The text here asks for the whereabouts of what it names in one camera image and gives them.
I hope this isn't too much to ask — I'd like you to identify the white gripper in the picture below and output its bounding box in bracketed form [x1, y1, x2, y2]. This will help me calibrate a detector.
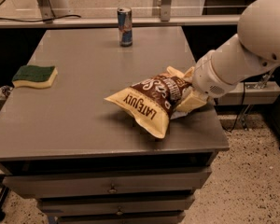
[167, 49, 236, 112]

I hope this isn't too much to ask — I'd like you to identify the brown chip bag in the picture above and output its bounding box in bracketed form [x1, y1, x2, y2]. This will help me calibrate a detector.
[105, 69, 191, 139]

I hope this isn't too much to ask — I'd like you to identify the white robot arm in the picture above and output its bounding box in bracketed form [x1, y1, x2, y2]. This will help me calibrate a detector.
[174, 0, 280, 113]

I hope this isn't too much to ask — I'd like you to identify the green yellow sponge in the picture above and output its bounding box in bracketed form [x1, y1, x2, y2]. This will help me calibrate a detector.
[12, 65, 58, 89]

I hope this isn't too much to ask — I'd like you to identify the grey side ledge right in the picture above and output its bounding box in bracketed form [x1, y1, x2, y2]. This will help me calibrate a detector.
[215, 81, 280, 105]

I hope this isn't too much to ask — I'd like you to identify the blue silver energy drink can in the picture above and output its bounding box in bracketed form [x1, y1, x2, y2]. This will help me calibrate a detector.
[117, 7, 133, 47]

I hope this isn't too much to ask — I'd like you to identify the middle grey drawer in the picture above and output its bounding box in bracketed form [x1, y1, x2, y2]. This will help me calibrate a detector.
[38, 191, 194, 217]

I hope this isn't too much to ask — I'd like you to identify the grey drawer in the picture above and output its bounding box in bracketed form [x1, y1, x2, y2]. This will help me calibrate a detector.
[4, 167, 211, 199]
[58, 211, 185, 224]
[38, 191, 194, 217]

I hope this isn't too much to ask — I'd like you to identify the grey drawer cabinet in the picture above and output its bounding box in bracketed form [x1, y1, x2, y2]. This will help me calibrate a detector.
[0, 26, 231, 224]

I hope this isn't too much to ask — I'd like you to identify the top grey drawer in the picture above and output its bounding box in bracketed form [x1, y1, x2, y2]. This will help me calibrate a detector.
[4, 167, 211, 199]

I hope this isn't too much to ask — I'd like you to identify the bottom grey drawer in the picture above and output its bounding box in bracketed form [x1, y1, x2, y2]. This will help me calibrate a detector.
[58, 211, 185, 224]

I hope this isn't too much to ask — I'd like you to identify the black hanging cable right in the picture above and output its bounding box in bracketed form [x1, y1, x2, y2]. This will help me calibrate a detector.
[219, 81, 247, 133]

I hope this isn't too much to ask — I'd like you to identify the metal bracket post centre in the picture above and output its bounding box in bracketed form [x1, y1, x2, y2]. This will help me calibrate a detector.
[152, 0, 172, 21]

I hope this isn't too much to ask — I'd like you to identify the metal bracket post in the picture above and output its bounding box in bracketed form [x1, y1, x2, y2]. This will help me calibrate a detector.
[28, 0, 72, 21]
[152, 0, 172, 21]

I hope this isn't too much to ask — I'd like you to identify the grey metal rail shelf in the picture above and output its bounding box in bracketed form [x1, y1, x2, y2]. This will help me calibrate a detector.
[0, 15, 240, 29]

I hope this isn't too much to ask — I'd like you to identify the black cable on rail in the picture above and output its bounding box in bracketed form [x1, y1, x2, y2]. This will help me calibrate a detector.
[0, 14, 82, 23]

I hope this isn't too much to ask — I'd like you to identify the metal bracket post left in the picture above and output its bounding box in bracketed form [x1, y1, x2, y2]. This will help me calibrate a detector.
[28, 0, 72, 21]

